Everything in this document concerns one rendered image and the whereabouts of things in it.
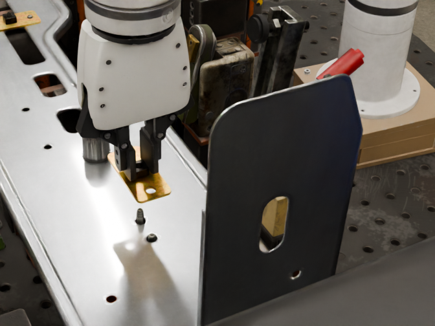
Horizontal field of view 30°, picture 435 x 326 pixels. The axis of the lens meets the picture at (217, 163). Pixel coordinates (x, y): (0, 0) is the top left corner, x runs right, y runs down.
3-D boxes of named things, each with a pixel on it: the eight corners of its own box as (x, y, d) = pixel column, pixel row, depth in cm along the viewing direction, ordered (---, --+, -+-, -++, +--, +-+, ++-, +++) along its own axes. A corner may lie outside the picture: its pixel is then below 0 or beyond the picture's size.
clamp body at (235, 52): (164, 248, 127) (166, 41, 103) (229, 226, 131) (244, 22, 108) (191, 288, 121) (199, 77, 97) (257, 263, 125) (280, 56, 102)
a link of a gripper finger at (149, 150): (167, 97, 81) (167, 149, 86) (138, 105, 80) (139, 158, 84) (181, 114, 79) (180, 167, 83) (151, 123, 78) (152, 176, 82)
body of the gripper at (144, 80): (167, -21, 76) (167, 80, 83) (62, 1, 72) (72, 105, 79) (204, 15, 71) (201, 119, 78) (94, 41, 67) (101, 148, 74)
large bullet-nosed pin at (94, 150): (79, 160, 97) (76, 116, 93) (104, 154, 99) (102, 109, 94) (89, 176, 95) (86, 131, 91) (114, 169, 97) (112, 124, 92)
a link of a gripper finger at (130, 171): (122, 109, 79) (124, 162, 84) (91, 118, 78) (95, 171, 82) (135, 127, 77) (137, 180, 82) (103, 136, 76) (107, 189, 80)
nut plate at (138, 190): (105, 156, 85) (105, 147, 85) (138, 147, 87) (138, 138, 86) (138, 204, 80) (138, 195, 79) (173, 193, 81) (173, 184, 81)
